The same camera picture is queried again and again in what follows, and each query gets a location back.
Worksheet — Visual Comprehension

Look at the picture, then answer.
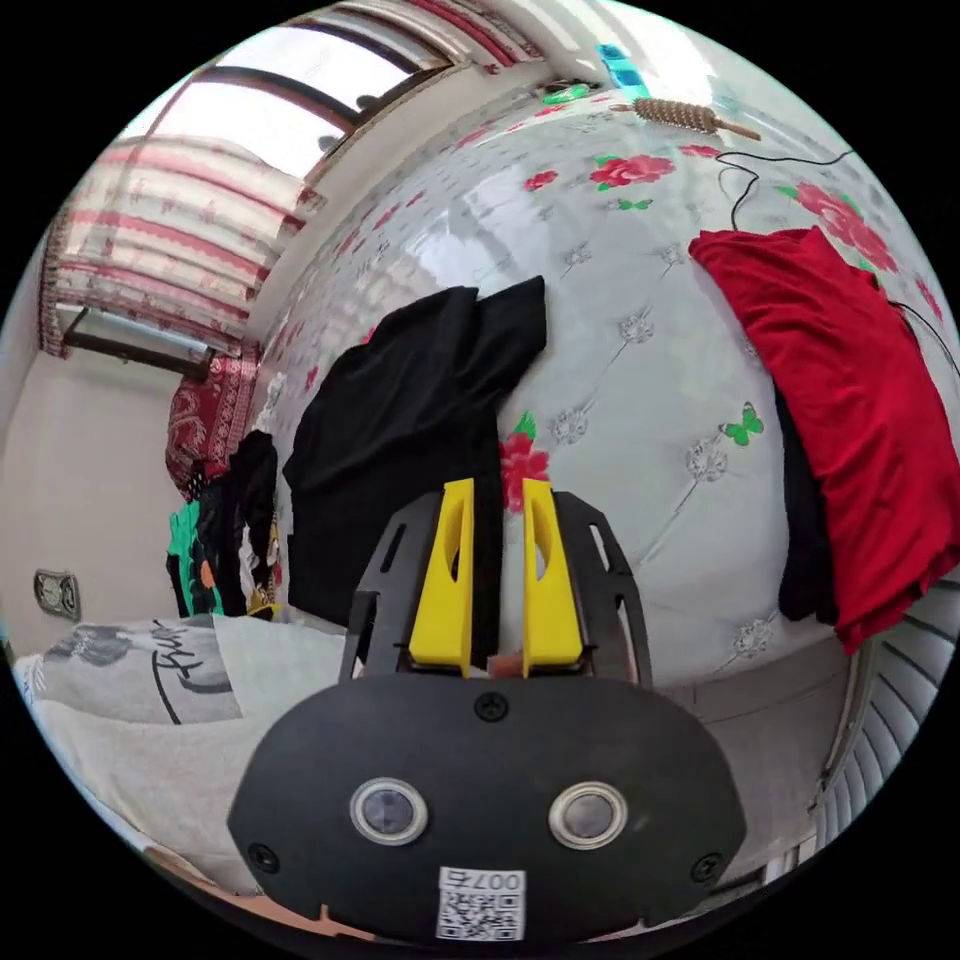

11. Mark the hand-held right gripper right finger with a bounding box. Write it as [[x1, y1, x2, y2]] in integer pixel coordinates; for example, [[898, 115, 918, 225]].
[[521, 477, 585, 679]]

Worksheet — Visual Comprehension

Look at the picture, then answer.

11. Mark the black t-shirt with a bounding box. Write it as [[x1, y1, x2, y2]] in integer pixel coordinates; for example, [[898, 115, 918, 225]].
[[282, 275, 550, 663]]

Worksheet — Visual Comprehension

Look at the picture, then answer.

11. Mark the window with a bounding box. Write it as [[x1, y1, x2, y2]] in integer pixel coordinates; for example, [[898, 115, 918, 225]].
[[146, 20, 460, 155]]

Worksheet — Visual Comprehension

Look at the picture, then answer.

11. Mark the red and black clothes pile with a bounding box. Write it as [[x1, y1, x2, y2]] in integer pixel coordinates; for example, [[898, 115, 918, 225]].
[[688, 224, 960, 658]]

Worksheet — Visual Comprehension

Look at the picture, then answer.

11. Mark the black cable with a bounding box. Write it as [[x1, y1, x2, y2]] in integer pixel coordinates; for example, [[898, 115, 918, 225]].
[[715, 148, 960, 376]]

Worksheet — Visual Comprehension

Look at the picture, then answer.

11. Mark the wooden massage roller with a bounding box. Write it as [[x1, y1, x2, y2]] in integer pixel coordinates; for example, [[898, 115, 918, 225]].
[[609, 95, 763, 143]]

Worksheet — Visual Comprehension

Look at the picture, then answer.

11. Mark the wall socket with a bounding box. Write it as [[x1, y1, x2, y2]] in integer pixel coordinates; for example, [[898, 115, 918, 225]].
[[32, 569, 82, 623]]

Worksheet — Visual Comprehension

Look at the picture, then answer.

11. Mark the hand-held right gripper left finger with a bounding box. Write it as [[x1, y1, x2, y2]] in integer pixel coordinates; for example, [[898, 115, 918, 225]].
[[407, 477, 476, 670]]

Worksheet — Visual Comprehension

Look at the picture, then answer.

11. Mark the bed with floral sheet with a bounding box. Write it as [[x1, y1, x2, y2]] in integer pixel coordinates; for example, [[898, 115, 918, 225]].
[[251, 52, 960, 680]]

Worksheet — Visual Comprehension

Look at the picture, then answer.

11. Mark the red striped curtain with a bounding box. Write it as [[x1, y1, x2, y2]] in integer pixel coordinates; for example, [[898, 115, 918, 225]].
[[38, 137, 325, 363], [329, 0, 546, 75]]

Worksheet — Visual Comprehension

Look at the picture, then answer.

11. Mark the person's body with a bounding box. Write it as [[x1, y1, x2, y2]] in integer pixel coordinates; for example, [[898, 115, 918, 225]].
[[10, 611, 355, 895]]

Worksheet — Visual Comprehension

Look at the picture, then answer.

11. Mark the pile of clothes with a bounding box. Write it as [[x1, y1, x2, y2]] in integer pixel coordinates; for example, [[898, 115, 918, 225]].
[[164, 352, 292, 621]]

